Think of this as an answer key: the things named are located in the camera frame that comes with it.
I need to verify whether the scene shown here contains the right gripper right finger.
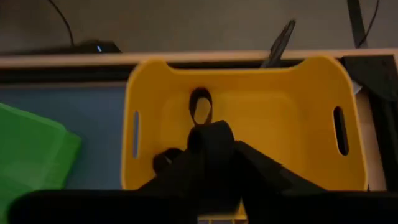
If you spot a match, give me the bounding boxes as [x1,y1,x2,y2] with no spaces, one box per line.
[216,122,326,192]

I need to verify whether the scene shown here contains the black hanging cable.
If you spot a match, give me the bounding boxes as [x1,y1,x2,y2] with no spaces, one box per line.
[46,0,76,47]

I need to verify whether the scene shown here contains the dark metal clamp lever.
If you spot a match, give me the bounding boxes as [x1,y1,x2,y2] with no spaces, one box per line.
[260,19,297,68]

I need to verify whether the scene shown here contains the yellow plastic basket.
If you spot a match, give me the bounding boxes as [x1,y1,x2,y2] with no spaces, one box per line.
[120,55,369,223]

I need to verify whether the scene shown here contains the black hub box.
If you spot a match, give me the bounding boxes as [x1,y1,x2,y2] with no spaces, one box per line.
[73,39,123,54]

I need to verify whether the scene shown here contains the thin black floor cable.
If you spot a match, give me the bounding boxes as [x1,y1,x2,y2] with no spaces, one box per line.
[356,0,381,49]

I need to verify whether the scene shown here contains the wide black rubber band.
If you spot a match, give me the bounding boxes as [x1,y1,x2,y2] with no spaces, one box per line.
[188,87,214,127]
[152,147,185,175]

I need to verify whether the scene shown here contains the black frame corner bracket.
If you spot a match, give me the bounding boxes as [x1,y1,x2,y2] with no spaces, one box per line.
[340,55,398,103]

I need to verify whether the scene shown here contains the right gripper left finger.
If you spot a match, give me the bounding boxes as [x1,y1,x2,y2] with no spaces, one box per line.
[138,123,218,191]

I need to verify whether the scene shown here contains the green plastic basket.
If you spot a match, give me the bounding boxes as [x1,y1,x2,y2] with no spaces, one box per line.
[0,102,82,218]

